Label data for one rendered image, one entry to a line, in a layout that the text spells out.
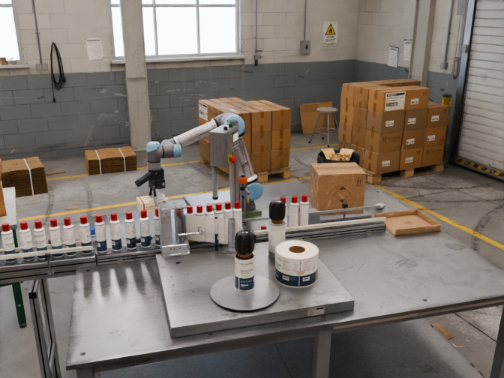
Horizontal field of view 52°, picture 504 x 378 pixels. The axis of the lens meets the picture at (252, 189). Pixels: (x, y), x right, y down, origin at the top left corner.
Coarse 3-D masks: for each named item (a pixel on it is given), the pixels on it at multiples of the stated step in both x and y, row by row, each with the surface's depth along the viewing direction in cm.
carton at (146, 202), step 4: (140, 196) 306; (144, 196) 306; (148, 196) 306; (152, 196) 306; (164, 196) 306; (136, 200) 305; (140, 200) 300; (144, 200) 300; (148, 200) 300; (152, 200) 300; (160, 200) 300; (164, 200) 300; (168, 200) 301; (140, 204) 296; (144, 204) 295; (148, 204) 296; (152, 204) 297; (140, 208) 298; (144, 208) 296; (148, 208) 297; (152, 208) 298; (148, 212) 298; (152, 212) 299
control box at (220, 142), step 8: (216, 128) 276; (232, 128) 277; (216, 136) 270; (224, 136) 268; (216, 144) 271; (224, 144) 270; (232, 144) 277; (216, 152) 273; (224, 152) 271; (216, 160) 274; (224, 160) 273
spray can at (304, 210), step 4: (304, 196) 291; (304, 200) 292; (300, 204) 293; (304, 204) 291; (308, 204) 293; (300, 208) 294; (304, 208) 292; (308, 208) 294; (300, 212) 294; (304, 212) 293; (300, 216) 295; (304, 216) 294; (300, 220) 296; (304, 220) 295; (300, 224) 297; (304, 224) 296
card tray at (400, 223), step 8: (376, 216) 324; (384, 216) 326; (392, 216) 328; (400, 216) 329; (408, 216) 329; (416, 216) 329; (424, 216) 323; (392, 224) 316; (400, 224) 316; (408, 224) 316; (416, 224) 316; (424, 224) 316; (432, 224) 316; (440, 224) 307; (392, 232) 305; (400, 232) 302; (408, 232) 303; (416, 232) 305
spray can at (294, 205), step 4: (292, 196) 290; (296, 196) 290; (292, 200) 290; (296, 200) 290; (292, 204) 290; (296, 204) 290; (292, 208) 291; (296, 208) 291; (292, 212) 291; (296, 212) 292; (292, 216) 292; (296, 216) 292; (292, 220) 293; (296, 220) 293; (292, 224) 294; (296, 224) 294
